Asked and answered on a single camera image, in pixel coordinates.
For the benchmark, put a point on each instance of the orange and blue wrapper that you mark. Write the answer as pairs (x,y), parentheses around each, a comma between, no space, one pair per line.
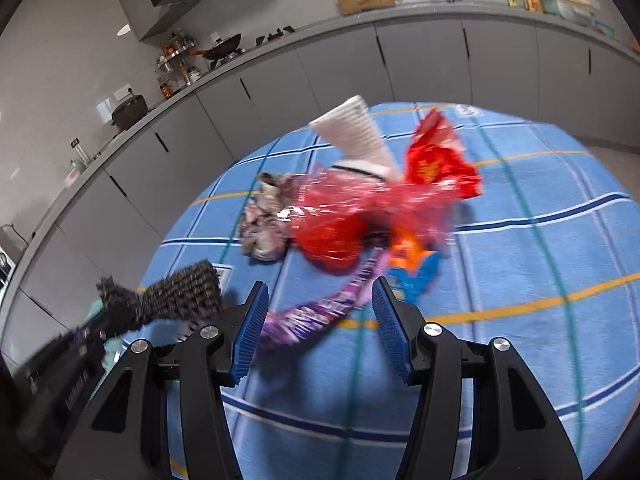
(412,265)

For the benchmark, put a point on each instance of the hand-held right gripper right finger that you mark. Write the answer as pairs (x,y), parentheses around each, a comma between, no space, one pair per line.
(395,330)

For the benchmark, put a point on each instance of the white ribbed rolled towel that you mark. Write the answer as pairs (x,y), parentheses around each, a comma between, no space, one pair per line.
(355,130)

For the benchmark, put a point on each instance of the blue plaid tablecloth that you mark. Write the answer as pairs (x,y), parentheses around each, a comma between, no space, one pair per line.
(500,270)

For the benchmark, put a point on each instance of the clear red-print plastic bag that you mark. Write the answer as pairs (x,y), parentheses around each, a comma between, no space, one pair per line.
(345,197)

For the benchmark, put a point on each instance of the black rice cooker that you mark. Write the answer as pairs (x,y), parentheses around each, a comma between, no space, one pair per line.
(129,110)

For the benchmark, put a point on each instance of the gas stove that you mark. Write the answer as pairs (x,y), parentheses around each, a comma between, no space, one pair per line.
(272,36)

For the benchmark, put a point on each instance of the purple snack wrapper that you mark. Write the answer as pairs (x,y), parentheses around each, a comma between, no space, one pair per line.
(320,310)

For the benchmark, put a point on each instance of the metal corner spice rack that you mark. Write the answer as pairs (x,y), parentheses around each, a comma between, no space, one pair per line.
(175,60)

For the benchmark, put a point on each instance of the grey lower kitchen cabinets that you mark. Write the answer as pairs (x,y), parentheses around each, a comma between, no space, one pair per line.
(325,70)

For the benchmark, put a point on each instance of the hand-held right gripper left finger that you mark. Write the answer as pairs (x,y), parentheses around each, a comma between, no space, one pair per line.
(250,330)

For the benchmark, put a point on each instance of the glass bottle with black cap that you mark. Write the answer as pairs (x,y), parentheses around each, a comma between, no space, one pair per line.
(80,152)

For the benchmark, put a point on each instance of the white wall socket with plug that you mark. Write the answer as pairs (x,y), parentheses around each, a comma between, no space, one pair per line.
(122,92)

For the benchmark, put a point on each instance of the black wok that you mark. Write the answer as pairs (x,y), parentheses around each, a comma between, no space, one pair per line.
(222,47)

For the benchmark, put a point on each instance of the spice rack with bottles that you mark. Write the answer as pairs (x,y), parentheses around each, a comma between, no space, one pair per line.
(165,90)

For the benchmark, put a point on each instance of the red foil wrapper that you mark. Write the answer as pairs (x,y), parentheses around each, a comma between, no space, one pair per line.
(435,165)

